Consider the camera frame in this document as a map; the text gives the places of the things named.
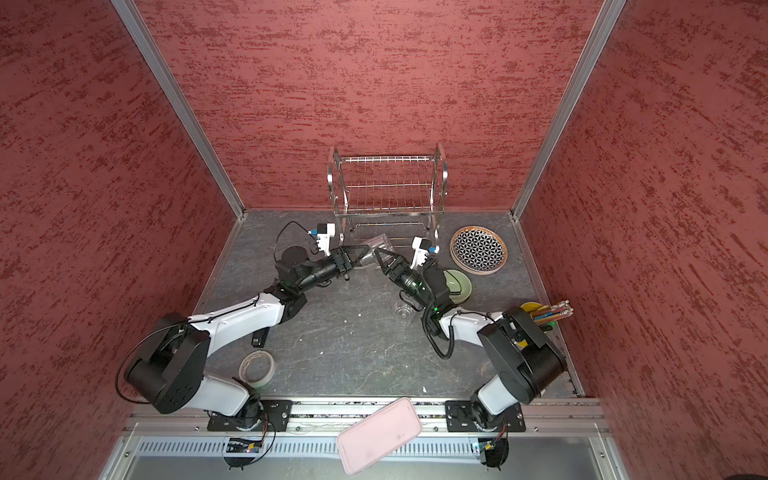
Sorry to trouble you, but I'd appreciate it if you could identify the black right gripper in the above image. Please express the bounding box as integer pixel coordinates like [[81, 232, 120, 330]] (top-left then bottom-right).
[[377, 247, 435, 311]]

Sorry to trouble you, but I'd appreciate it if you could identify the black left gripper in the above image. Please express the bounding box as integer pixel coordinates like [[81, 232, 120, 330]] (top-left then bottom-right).
[[297, 244, 370, 292]]

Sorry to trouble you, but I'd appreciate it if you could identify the clear glass cup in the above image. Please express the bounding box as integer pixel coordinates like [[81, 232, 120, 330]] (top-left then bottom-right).
[[363, 234, 393, 255], [394, 300, 418, 322]]

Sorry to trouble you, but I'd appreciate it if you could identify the steel two-tier dish rack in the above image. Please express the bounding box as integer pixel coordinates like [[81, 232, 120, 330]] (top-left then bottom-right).
[[327, 144, 448, 249]]

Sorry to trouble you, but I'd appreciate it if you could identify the pale green bowl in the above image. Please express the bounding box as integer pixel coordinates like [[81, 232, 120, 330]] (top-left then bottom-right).
[[443, 269, 473, 305]]

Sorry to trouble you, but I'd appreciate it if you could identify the white patterned plate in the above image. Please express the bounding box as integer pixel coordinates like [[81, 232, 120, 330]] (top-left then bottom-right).
[[450, 226, 509, 275]]

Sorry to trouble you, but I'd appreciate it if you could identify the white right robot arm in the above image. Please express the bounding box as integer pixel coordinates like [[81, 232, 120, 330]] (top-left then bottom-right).
[[374, 247, 567, 425]]

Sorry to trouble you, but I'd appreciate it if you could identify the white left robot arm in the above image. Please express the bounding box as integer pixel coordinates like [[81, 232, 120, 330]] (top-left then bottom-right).
[[121, 244, 371, 429]]

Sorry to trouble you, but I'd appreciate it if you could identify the black stapler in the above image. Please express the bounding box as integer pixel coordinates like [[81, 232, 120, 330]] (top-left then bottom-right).
[[251, 327, 270, 349]]

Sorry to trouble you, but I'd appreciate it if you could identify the masking tape roll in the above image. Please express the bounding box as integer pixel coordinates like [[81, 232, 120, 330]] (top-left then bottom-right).
[[238, 350, 276, 388]]

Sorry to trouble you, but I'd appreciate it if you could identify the yellow pen cup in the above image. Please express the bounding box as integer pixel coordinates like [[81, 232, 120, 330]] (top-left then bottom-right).
[[521, 302, 543, 313]]

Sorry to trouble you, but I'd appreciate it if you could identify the coloured pens bundle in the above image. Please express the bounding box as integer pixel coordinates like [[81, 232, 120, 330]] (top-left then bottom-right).
[[531, 300, 574, 325]]

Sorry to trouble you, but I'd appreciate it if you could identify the pink tray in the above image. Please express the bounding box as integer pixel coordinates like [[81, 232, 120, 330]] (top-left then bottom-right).
[[336, 398, 422, 476]]

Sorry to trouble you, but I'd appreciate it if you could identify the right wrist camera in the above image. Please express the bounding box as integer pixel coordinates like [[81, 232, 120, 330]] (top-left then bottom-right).
[[410, 236, 434, 269]]

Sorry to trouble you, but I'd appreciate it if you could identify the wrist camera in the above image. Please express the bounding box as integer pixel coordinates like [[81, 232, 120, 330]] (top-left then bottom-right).
[[308, 223, 336, 256], [410, 236, 434, 269]]

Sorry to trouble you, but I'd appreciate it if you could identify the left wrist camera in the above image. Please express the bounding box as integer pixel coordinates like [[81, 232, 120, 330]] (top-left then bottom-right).
[[308, 223, 336, 256]]

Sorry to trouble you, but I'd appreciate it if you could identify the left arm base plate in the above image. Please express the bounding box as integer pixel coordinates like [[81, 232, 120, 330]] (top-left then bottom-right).
[[207, 399, 294, 434]]

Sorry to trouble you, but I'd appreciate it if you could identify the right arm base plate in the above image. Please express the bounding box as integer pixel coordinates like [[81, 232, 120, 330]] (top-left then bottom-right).
[[444, 400, 526, 433]]

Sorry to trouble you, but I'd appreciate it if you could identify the aluminium corner post left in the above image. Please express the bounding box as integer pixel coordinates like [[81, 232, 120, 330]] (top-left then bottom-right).
[[111, 0, 246, 220]]

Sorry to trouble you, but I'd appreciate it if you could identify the aluminium corner post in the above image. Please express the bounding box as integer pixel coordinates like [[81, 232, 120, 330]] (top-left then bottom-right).
[[111, 0, 246, 220], [511, 0, 626, 222]]

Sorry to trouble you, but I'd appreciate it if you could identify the aluminium front rail frame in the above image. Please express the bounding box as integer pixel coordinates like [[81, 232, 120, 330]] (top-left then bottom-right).
[[101, 397, 628, 479]]

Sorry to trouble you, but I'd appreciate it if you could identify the aluminium corner post right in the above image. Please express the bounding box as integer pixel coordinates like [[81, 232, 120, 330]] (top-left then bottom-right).
[[511, 0, 626, 222]]

